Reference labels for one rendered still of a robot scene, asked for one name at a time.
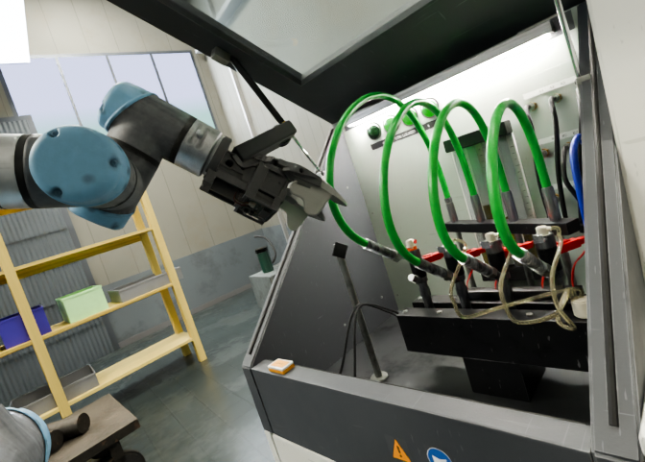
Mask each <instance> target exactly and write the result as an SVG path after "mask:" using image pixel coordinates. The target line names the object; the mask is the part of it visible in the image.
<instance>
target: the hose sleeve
mask: <svg viewBox="0 0 645 462"><path fill-rule="evenodd" d="M367 240H368V245H367V247H363V248H364V249H366V250H368V251H371V252H374V253H376V254H379V255H382V256H384V257H386V258H389V259H394V258H395V256H396V252H395V251H394V250H392V249H390V248H388V247H385V246H383V245H380V244H378V243H376V242H374V241H372V240H369V239H367Z"/></svg>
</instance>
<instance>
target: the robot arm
mask: <svg viewBox="0 0 645 462"><path fill-rule="evenodd" d="M97 120H98V123H99V125H100V126H101V127H102V128H104V129H105V130H106V131H107V135H105V134H102V133H99V132H98V131H96V130H93V129H91V128H88V127H85V126H79V125H65V126H60V127H56V128H55V129H52V130H50V131H48V132H46V133H44V134H0V209H20V208H57V207H67V208H68V209H69V210H70V211H71V212H72V213H74V214H76V215H78V216H80V217H82V218H83V219H85V220H87V221H90V222H92V223H94V224H97V225H99V226H102V227H105V228H108V229H111V230H116V231H118V230H121V229H123V228H124V227H125V225H126V224H127V222H128V221H129V219H130V218H131V216H132V215H134V213H135V211H136V207H137V205H138V203H139V201H140V199H141V198H142V196H143V194H144V192H145V190H146V189H147V187H148V185H149V183H150V182H151V180H152V178H153V176H154V174H155V172H156V170H157V168H158V166H159V165H160V163H161V161H162V160H163V159H165V160H167V161H169V162H171V163H173V164H175V165H176V166H178V167H180V168H182V169H184V170H186V171H188V172H190V173H192V174H194V175H196V176H198V177H199V176H201V175H202V174H203V183H202V185H201V186H200V190H202V191H204V192H206V193H208V194H210V195H212V196H214V197H216V198H218V199H220V200H222V201H224V202H226V203H228V204H230V205H232V206H234V210H233V211H235V212H237V213H239V214H241V215H243V216H245V217H247V218H249V219H251V220H252V221H254V222H256V223H258V224H260V225H262V226H263V225H264V222H265V223H266V222H268V221H269V220H270V219H271V218H272V217H273V216H274V215H275V214H276V213H277V212H278V210H279V209H282V210H283V211H284V212H285V213H286V219H287V228H288V229H289V230H291V231H296V230H297V229H298V228H299V227H300V225H301V224H302V223H303V221H304V220H305V219H306V218H307V216H310V217H312V218H315V219H317V220H320V221H325V217H324V215H323V212H322V209H323V208H324V206H325V205H326V204H327V202H328V201H329V200H331V201H332V202H333V203H336V204H339V205H341V206H344V207H346V205H347V201H346V200H345V199H344V198H343V197H342V196H341V195H340V194H339V193H338V192H337V191H336V190H335V189H334V188H333V187H332V186H331V185H330V184H329V183H327V182H325V181H324V180H323V178H321V177H320V176H318V175H316V174H315V173H313V172H312V171H310V170H308V169H307V168H305V167H303V166H301V165H299V164H296V163H293V162H290V161H286V160H283V159H281V158H275V157H273V156H265V155H267V154H269V153H270V152H272V151H274V150H276V149H277V148H279V147H284V146H286V145H288V144H289V143H290V141H291V139H292V137H293V136H294V135H295V133H296V132H297V129H296V128H295V126H294V125H293V123H292V122H291V121H290V120H287V121H285V122H283V123H281V124H278V125H275V126H273V127H272V128H271V129H269V130H267V131H266V132H264V133H262V134H259V135H257V136H255V137H253V138H251V139H249V140H247V141H245V142H243V143H241V144H239V145H237V146H235V147H234V148H233V150H232V152H230V151H229V150H228V148H229V146H230V144H231V142H232V140H233V139H231V138H229V137H228V136H226V135H225V136H224V137H222V135H223V134H222V132H220V131H218V130H216V129H214V128H213V127H211V126H209V125H207V124H205V123H204V122H203V121H201V120H199V119H198V118H196V117H194V116H192V115H190V114H189V113H187V112H185V111H183V110H181V109H179V108H177V107H175V106H173V105H172V104H170V103H168V102H166V101H165V100H163V99H161V98H159V97H158V96H157V95H156V94H155V93H152V92H150V91H148V90H146V89H144V88H142V87H140V86H138V85H134V84H132V83H129V82H120V83H117V84H115V85H114V86H113V87H112V88H111V89H110V90H109V91H108V92H107V94H106V95H105V97H104V99H103V101H102V105H101V106H100V107H99V110H98V115H97ZM291 182H292V183H291ZM289 183H291V185H290V188H287V186H288V184H289ZM247 214H248V215H247ZM251 216H253V217H255V218H257V219H258V220H256V219H254V218H252V217H251ZM50 452H51V436H50V432H49V429H48V427H47V425H46V424H45V423H44V421H43V420H42V419H41V418H40V417H39V416H38V415H37V414H36V413H34V412H32V411H30V410H28V409H25V408H12V407H4V405H3V404H2V403H1V402H0V462H48V460H49V456H50Z"/></svg>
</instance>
